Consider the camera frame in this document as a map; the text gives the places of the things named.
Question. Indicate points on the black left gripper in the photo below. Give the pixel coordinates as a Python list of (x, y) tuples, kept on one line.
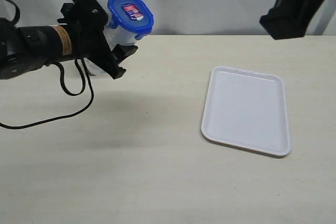
[(99, 53)]

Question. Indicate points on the blue plastic lid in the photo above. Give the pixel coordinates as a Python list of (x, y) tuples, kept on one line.
[(137, 10)]

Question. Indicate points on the clear plastic container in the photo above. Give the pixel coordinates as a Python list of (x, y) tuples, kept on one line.
[(115, 32)]

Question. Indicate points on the stainless steel cup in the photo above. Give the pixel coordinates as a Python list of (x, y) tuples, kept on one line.
[(93, 69)]

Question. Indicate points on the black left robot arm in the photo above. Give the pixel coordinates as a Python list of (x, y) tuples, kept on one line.
[(26, 49)]

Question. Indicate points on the white rectangular tray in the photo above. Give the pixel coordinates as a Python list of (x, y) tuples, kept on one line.
[(247, 110)]

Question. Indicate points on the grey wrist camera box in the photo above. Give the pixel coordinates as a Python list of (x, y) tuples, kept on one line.
[(92, 18)]

